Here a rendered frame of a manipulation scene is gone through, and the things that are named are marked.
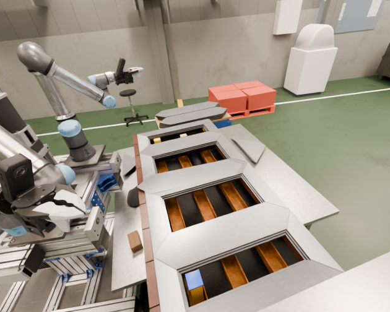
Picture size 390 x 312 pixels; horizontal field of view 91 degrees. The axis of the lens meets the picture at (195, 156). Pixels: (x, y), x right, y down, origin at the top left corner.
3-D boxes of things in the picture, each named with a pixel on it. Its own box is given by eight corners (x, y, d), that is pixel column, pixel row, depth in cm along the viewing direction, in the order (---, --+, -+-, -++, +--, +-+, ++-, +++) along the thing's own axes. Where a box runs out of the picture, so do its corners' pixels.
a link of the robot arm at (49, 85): (65, 141, 123) (10, 44, 90) (64, 132, 133) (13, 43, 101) (85, 135, 127) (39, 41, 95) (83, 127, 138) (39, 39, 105)
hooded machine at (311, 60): (308, 86, 487) (325, 21, 406) (324, 93, 439) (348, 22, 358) (282, 89, 484) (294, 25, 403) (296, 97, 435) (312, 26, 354)
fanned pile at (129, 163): (136, 151, 190) (135, 148, 188) (138, 176, 160) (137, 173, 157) (123, 154, 188) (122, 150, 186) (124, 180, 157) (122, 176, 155)
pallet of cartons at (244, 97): (213, 122, 371) (213, 101, 345) (206, 105, 442) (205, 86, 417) (277, 114, 375) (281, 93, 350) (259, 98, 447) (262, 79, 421)
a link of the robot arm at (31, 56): (20, 38, 84) (121, 98, 118) (23, 36, 91) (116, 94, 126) (8, 60, 85) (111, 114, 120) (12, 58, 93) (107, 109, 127)
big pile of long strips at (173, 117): (216, 104, 241) (216, 99, 237) (231, 116, 210) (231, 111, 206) (155, 116, 226) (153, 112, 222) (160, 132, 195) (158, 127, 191)
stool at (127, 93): (149, 114, 428) (142, 85, 390) (147, 124, 388) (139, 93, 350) (125, 117, 426) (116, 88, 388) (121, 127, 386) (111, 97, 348)
